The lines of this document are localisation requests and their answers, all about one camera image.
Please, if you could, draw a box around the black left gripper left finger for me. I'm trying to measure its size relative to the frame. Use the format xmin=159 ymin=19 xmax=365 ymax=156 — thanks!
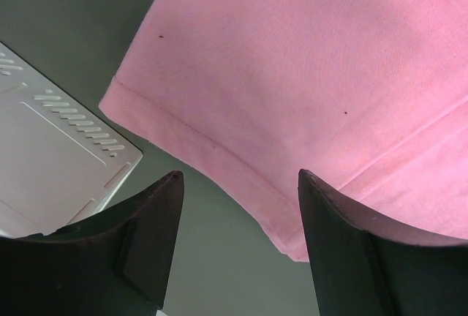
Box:
xmin=1 ymin=171 xmax=184 ymax=315

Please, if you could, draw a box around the white perforated file organizer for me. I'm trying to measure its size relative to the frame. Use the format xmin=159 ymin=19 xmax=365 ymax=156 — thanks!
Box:
xmin=1 ymin=46 xmax=143 ymax=238

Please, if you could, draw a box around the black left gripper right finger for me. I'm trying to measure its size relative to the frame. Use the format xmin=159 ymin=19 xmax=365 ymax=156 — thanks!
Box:
xmin=298 ymin=170 xmax=467 ymax=316

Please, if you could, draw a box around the pink t shirt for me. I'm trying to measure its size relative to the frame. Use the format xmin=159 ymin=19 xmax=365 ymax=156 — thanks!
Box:
xmin=99 ymin=0 xmax=467 ymax=262

